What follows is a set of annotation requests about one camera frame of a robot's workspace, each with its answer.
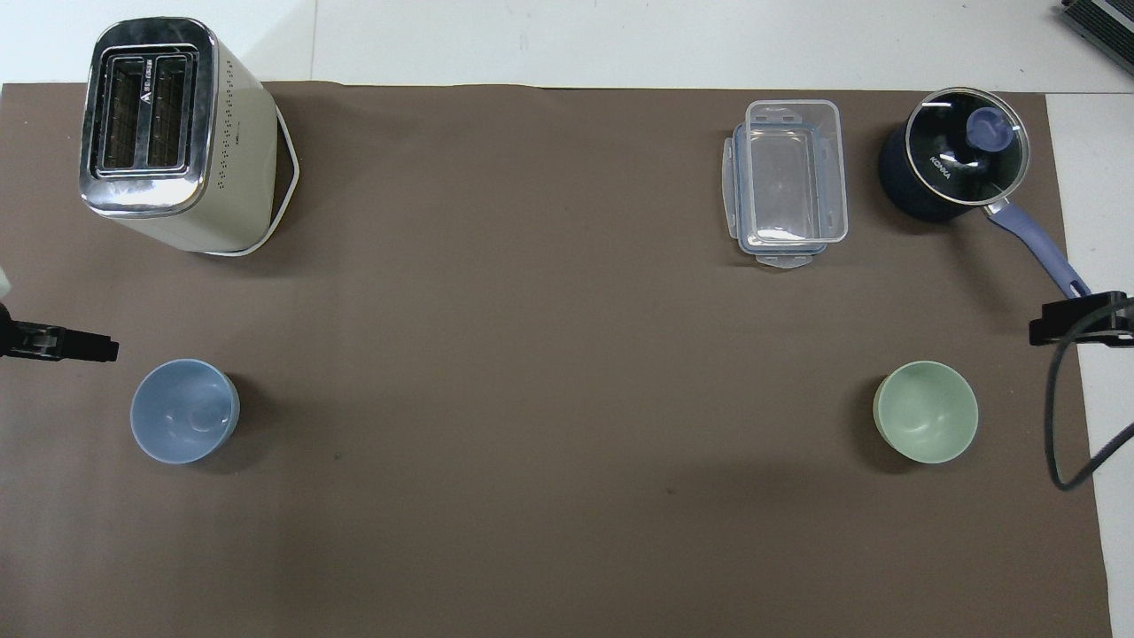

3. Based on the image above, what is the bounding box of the black cable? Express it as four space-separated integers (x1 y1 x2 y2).
1045 297 1134 492

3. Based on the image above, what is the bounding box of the clear plastic container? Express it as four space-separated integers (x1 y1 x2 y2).
743 99 850 245

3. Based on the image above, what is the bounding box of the cream and chrome toaster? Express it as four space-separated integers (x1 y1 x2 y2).
78 17 301 258

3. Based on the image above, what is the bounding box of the glass pot lid blue knob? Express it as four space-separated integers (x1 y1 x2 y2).
905 87 1032 207

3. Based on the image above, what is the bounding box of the clear container lid blue seal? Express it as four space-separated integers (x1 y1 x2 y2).
721 122 830 270

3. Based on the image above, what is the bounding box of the grey ribbed device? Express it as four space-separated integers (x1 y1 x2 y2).
1059 0 1134 51

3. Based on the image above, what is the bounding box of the green bowl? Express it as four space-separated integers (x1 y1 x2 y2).
873 360 980 463

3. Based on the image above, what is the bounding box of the dark blue pot with handle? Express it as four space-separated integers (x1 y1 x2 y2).
878 87 1092 299

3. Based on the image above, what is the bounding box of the blue bowl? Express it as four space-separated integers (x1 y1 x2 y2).
130 358 241 465

